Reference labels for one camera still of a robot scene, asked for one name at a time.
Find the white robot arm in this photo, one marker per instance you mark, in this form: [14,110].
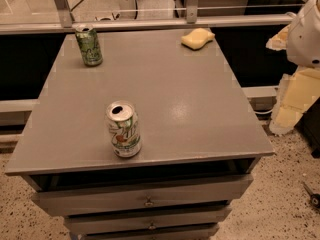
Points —
[303,40]

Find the white 7up can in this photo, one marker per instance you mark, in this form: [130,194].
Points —
[123,125]

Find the green soda can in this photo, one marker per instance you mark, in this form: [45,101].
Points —
[89,46]

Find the grey drawer cabinet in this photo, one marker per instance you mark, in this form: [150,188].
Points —
[194,119]

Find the yellow sponge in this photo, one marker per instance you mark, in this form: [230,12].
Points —
[197,38]

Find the top drawer metal knob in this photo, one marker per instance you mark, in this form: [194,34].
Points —
[148,203]

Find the drawer metal knob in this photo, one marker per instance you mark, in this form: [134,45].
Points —
[148,203]
[152,226]

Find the top grey drawer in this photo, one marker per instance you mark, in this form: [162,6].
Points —
[130,197]

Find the grey drawer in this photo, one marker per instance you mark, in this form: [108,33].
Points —
[130,197]
[141,220]
[190,232]

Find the middle grey drawer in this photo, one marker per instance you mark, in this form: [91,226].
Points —
[141,220]

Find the middle drawer metal knob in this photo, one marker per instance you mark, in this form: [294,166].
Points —
[152,226]

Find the bottom grey drawer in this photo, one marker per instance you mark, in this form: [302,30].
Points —
[190,232]

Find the black tool on floor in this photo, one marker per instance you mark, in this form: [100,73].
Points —
[314,198]

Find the metal window frame rail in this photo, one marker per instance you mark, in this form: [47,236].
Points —
[64,16]

